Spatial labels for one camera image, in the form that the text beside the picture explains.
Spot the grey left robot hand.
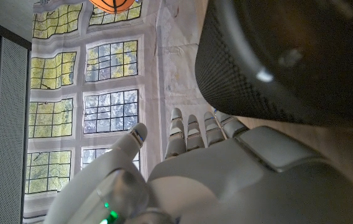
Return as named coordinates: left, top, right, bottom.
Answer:
left=42, top=107, right=353, bottom=224

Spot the orange mini basketball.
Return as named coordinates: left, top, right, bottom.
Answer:
left=88, top=0, right=137, bottom=14

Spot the black cylindrical speaker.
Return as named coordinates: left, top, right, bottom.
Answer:
left=194, top=0, right=353, bottom=127

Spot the printed window backdrop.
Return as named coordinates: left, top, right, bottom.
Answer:
left=22, top=0, right=221, bottom=224

